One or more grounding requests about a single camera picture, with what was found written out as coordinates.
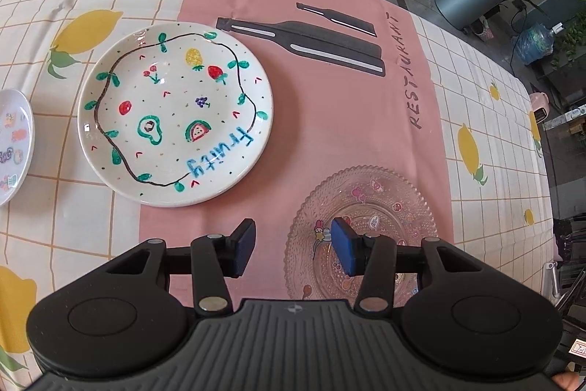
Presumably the leafy green potted plant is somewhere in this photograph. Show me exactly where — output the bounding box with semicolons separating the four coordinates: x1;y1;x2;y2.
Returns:
552;11;586;71

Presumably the white sticker plate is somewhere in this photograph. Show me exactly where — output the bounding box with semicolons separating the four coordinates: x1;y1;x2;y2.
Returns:
0;89;35;207

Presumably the person's right hand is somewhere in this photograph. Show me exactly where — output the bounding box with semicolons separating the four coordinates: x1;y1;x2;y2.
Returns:
552;374;583;391

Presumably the blue water jug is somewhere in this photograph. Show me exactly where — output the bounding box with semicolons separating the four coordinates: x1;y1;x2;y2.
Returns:
515;25;564;66

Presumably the pink patterned bag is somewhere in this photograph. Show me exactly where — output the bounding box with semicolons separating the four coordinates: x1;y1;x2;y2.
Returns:
471;18;495;42

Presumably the pink small heater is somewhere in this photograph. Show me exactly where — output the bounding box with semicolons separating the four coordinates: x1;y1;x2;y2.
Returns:
528;93;552;124

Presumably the printed checked pink tablecloth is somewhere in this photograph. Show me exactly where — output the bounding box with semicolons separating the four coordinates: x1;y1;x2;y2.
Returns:
0;0;557;373

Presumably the clear glass plate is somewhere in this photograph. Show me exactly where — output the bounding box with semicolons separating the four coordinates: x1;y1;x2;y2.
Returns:
286;166;439;300

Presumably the fruit painted white plate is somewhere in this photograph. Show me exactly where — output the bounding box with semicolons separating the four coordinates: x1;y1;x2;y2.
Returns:
77;22;274;209

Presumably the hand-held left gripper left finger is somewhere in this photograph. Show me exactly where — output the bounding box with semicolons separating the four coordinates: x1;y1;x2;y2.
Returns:
103;218;257;313

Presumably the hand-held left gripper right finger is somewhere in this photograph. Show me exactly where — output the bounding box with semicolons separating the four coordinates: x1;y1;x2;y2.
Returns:
330;217;483;313

